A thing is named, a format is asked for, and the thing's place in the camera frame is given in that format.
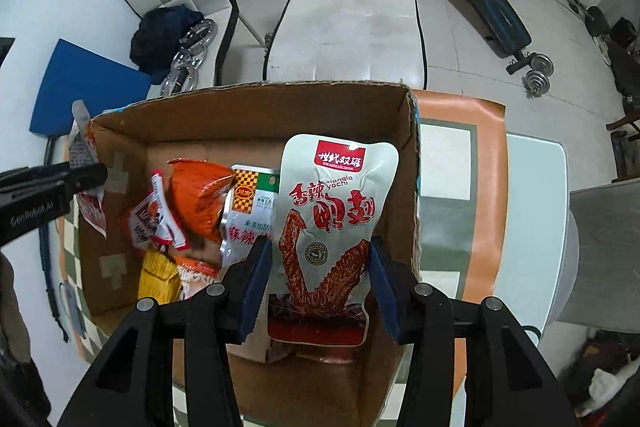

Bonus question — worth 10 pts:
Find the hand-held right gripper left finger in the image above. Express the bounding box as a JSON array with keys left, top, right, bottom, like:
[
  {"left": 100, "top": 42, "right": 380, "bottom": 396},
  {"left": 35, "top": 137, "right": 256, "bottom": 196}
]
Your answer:
[{"left": 57, "top": 234, "right": 273, "bottom": 427}]

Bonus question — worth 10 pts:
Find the blue floor mat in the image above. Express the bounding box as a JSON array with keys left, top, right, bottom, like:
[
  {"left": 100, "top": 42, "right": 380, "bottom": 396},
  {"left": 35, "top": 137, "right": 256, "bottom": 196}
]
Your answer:
[{"left": 29, "top": 38, "right": 153, "bottom": 138}]

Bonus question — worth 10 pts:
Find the white green spicy packet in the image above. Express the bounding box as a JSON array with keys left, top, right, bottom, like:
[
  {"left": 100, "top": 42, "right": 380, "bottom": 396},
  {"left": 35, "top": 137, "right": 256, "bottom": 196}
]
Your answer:
[{"left": 218, "top": 164, "right": 279, "bottom": 270}]

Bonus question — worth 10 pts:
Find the white red duck wing packet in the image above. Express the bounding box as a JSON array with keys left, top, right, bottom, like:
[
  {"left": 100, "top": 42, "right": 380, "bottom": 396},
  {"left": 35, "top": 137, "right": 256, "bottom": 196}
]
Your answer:
[{"left": 266, "top": 134, "right": 400, "bottom": 348}]

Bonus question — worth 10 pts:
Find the black coiled cable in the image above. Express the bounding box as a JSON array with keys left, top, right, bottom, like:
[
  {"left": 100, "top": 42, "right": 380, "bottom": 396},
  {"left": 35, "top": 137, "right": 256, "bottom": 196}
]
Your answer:
[{"left": 39, "top": 217, "right": 69, "bottom": 344}]

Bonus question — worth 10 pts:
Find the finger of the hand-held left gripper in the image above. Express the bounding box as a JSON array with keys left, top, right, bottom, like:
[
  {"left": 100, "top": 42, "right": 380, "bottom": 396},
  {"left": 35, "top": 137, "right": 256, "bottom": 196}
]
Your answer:
[{"left": 65, "top": 162, "right": 109, "bottom": 198}]

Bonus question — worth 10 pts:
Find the dark blue clothing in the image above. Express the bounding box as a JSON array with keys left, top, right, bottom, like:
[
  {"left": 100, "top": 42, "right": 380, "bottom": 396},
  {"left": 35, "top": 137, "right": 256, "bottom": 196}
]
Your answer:
[{"left": 130, "top": 5, "right": 206, "bottom": 72}]

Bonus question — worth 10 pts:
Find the yellow snack packet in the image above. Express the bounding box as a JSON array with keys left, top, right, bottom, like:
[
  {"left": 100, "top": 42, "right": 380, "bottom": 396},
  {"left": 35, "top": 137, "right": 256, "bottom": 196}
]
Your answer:
[{"left": 137, "top": 251, "right": 182, "bottom": 304}]

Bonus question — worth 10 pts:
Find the red white chicken foot packet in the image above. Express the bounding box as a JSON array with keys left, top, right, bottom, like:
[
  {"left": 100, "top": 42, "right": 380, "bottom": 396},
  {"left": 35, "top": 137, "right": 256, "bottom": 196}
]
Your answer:
[{"left": 124, "top": 171, "right": 190, "bottom": 253}]

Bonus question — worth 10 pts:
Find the person's left forearm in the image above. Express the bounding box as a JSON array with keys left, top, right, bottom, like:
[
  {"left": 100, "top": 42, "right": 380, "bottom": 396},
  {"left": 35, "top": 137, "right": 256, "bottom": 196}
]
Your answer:
[{"left": 0, "top": 252, "right": 53, "bottom": 414}]

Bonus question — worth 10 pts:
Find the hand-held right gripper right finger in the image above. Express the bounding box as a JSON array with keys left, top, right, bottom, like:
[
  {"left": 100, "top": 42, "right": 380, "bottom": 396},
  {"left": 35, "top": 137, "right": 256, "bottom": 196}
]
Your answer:
[{"left": 369, "top": 236, "right": 563, "bottom": 427}]

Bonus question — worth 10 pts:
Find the orange white snack packet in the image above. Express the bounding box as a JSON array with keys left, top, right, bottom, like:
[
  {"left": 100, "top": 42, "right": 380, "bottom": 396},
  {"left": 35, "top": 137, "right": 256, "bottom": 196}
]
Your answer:
[{"left": 174, "top": 257, "right": 221, "bottom": 300}]

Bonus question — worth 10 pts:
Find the grey chair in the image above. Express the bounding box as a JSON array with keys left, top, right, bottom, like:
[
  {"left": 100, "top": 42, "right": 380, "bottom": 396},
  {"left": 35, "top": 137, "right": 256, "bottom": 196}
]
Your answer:
[{"left": 547, "top": 184, "right": 640, "bottom": 325}]

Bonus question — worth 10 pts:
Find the black dumbbell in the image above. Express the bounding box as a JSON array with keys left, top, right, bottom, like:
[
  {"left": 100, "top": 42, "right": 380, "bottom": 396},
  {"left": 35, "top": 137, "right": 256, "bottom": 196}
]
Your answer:
[{"left": 565, "top": 0, "right": 612, "bottom": 36}]

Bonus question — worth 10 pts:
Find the chrome dumbbell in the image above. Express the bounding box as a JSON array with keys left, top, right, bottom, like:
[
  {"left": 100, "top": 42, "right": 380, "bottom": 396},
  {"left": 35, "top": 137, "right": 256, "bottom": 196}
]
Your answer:
[{"left": 505, "top": 52, "right": 554, "bottom": 98}]

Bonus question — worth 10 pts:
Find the blue printed cardboard box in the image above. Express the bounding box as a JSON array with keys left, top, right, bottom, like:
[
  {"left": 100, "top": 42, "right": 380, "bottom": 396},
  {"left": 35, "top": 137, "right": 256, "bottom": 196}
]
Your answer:
[{"left": 75, "top": 79, "right": 423, "bottom": 427}]

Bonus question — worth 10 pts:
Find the white cloth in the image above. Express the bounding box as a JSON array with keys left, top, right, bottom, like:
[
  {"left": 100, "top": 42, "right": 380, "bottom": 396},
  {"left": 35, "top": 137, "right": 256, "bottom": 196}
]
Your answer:
[{"left": 587, "top": 357, "right": 638, "bottom": 414}]

